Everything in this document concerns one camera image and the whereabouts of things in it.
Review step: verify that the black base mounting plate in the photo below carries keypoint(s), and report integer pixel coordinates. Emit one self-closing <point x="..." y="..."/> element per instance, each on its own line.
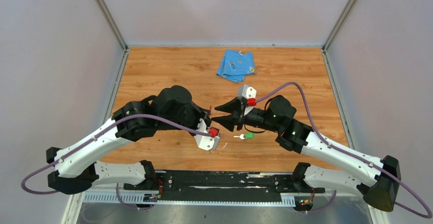
<point x="223" y="186"/>

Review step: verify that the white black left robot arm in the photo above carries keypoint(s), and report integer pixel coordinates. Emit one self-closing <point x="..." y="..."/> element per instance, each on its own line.
<point x="80" y="167"/>

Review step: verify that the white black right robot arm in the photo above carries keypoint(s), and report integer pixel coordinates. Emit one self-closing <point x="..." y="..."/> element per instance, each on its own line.
<point x="372" y="178"/>

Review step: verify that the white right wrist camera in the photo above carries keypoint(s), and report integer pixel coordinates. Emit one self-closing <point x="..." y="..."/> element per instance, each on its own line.
<point x="247" y="94"/>

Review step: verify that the blue folded cloth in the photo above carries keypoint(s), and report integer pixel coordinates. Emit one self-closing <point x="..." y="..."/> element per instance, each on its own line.
<point x="236" y="65"/>

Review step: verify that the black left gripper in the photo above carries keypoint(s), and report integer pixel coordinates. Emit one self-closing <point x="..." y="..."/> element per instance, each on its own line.
<point x="201" y="114"/>

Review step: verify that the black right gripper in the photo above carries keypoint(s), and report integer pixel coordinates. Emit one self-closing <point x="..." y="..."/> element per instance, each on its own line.
<point x="229" y="121"/>

